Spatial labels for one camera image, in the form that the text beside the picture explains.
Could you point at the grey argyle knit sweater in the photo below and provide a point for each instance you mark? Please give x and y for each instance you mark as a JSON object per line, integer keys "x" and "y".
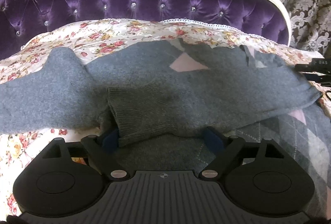
{"x": 165, "y": 89}

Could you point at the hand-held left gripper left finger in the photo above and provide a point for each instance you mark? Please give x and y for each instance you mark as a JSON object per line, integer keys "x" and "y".
{"x": 108, "y": 143}

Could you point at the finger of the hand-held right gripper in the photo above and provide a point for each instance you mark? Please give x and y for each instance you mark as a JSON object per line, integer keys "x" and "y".
{"x": 303, "y": 67}
{"x": 316, "y": 77}

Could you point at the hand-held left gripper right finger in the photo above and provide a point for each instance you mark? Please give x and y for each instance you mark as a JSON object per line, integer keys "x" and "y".
{"x": 212, "y": 140}

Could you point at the floral bedsheet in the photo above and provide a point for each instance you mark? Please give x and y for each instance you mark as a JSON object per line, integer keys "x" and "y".
{"x": 103, "y": 32}

